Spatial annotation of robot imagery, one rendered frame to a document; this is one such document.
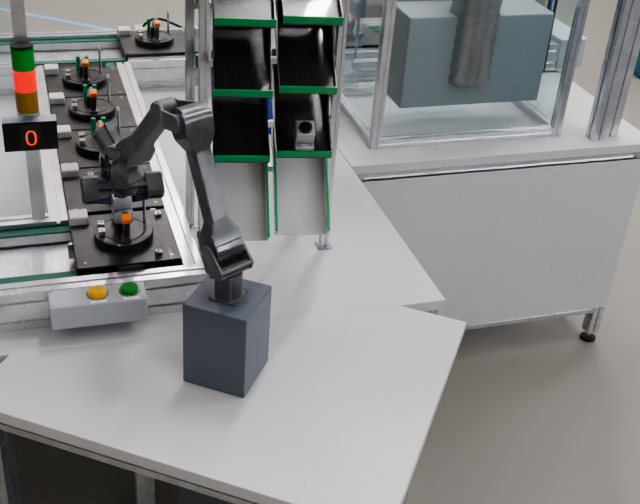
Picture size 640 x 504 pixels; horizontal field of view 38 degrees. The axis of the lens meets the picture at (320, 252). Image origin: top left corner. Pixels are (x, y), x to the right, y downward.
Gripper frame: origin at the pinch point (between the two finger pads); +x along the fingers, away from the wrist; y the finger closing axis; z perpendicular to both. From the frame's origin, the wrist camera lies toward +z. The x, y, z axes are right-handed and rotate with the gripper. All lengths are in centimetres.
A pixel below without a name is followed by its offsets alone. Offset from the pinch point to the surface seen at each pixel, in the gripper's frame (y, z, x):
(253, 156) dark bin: -28.9, -0.1, -16.3
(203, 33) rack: -19.9, 25.1, -28.2
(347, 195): -68, 9, 35
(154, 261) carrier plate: -5.4, -16.8, 1.1
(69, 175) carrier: 9.8, 19.3, 28.1
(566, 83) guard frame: -153, 42, 36
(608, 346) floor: -188, -33, 111
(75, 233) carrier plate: 11.0, -4.2, 10.6
